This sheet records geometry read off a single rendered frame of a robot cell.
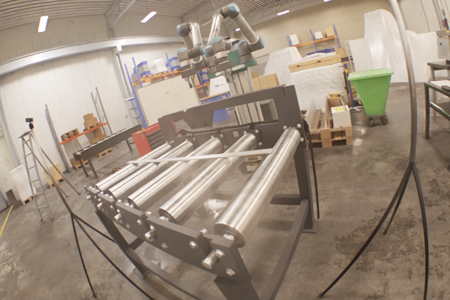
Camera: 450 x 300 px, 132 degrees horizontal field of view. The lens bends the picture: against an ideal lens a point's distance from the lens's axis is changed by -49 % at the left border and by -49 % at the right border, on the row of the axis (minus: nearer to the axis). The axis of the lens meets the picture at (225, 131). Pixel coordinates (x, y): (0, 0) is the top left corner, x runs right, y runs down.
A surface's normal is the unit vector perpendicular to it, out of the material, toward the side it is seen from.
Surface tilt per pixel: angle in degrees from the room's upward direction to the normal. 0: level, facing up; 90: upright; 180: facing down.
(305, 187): 90
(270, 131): 90
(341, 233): 0
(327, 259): 0
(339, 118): 90
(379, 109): 101
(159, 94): 90
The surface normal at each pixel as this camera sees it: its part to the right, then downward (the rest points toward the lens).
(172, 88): 0.52, 0.05
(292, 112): -0.51, 0.37
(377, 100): -0.55, 0.54
